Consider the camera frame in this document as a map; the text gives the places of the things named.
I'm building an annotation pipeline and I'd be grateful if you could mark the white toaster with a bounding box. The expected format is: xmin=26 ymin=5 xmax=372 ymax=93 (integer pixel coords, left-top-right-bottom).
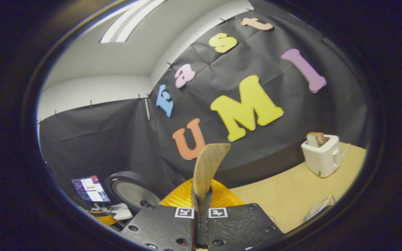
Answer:
xmin=300 ymin=134 xmax=341 ymax=178

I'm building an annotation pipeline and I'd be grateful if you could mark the black silver rice cooker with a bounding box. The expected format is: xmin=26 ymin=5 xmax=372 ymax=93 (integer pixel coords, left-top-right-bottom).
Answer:
xmin=104 ymin=170 xmax=162 ymax=215

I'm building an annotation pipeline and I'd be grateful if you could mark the wooden spoon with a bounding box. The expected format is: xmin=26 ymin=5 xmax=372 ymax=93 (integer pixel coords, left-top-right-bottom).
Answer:
xmin=192 ymin=143 xmax=231 ymax=210

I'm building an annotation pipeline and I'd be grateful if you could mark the ceiling light panel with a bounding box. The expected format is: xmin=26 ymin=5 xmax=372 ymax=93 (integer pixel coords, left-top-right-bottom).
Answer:
xmin=99 ymin=0 xmax=167 ymax=43

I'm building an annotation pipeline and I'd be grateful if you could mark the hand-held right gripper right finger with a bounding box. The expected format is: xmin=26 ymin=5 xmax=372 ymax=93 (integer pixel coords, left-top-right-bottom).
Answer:
xmin=201 ymin=178 xmax=286 ymax=251

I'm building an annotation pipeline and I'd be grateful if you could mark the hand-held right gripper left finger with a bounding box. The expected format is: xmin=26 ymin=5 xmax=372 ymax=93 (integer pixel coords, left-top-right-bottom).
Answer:
xmin=120 ymin=178 xmax=202 ymax=251

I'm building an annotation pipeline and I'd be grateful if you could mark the white side table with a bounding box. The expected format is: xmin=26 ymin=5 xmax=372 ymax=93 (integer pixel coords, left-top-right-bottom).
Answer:
xmin=91 ymin=203 xmax=134 ymax=221

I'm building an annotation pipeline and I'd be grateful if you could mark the toast bread slice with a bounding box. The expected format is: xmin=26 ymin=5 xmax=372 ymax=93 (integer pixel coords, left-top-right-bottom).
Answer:
xmin=306 ymin=132 xmax=327 ymax=148

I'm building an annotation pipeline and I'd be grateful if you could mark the computer monitor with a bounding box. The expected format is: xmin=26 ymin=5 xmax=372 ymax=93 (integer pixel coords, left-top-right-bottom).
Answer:
xmin=71 ymin=175 xmax=111 ymax=203

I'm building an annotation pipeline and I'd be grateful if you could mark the clear chopstick holder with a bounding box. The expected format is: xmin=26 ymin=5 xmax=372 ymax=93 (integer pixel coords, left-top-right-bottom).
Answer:
xmin=304 ymin=195 xmax=336 ymax=222

